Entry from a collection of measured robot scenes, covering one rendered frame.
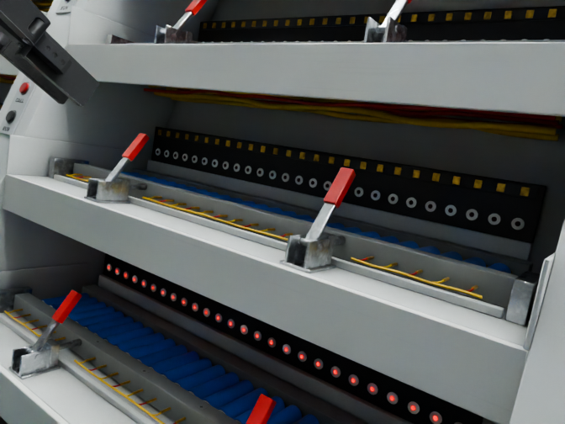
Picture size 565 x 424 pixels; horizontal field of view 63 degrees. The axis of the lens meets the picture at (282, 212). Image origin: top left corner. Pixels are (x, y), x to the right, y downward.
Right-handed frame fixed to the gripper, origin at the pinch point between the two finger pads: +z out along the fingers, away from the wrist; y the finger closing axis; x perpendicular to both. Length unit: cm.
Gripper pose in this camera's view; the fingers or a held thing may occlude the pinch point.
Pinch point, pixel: (52, 69)
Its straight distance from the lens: 50.5
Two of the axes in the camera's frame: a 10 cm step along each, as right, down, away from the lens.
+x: 4.3, -8.5, 3.1
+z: 4.2, 4.9, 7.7
